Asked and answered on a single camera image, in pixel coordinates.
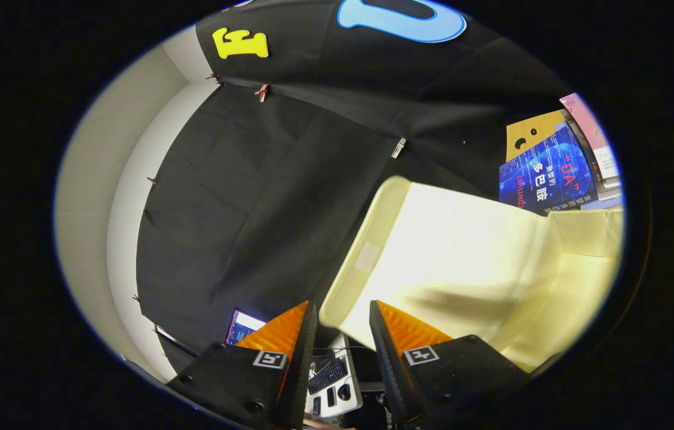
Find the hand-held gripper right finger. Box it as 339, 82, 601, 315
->
369, 300, 533, 425

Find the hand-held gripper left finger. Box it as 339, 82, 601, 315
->
167, 300, 318, 430

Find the black keyboard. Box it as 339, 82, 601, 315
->
307, 357, 349, 395

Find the blue cover book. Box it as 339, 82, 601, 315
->
499, 122, 599, 216

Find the black backdrop cloth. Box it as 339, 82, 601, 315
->
134, 0, 583, 371

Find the computer monitor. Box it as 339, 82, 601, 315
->
224, 307, 268, 346

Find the pink cover book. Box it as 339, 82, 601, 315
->
559, 92, 622, 191

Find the white desk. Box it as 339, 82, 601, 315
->
304, 333, 365, 419

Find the pale green fabric storage box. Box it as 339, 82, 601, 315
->
318, 175, 626, 374

